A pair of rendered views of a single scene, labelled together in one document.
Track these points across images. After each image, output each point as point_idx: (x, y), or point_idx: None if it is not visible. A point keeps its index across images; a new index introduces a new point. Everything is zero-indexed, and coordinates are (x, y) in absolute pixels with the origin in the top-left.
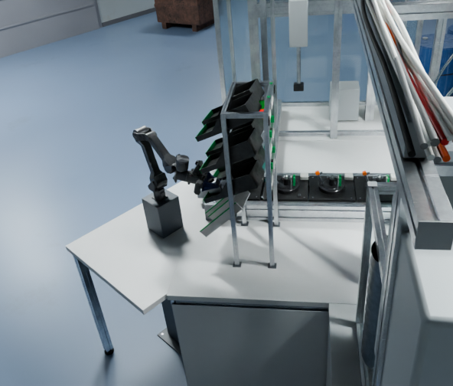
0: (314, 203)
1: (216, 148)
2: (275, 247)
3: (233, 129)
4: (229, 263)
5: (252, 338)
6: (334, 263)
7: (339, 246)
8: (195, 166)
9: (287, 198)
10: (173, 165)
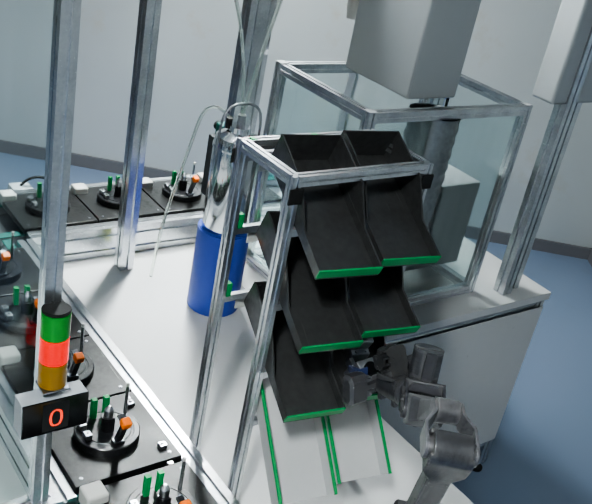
0: (134, 384)
1: (324, 337)
2: (258, 439)
3: (287, 288)
4: (352, 480)
5: None
6: (232, 365)
7: (186, 369)
8: (390, 369)
9: (152, 419)
10: (438, 384)
